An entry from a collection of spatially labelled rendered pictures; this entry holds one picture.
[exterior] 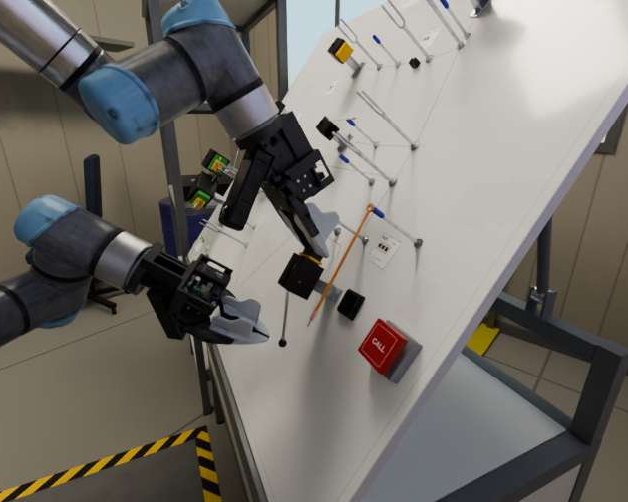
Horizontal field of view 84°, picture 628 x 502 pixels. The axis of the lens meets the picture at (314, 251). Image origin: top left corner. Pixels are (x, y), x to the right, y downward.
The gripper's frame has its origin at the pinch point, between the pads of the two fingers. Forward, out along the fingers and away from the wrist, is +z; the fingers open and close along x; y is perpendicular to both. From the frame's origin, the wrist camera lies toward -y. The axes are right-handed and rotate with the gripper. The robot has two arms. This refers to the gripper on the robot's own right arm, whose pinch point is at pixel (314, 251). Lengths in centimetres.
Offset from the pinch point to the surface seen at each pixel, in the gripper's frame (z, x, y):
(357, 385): 11.9, -14.8, -9.0
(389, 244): 3.6, -7.0, 8.7
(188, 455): 87, 90, -70
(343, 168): -1.8, 17.6, 20.6
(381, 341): 5.8, -18.0, -4.1
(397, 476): 37.9, -11.5, -11.7
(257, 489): 20.7, -7.7, -28.5
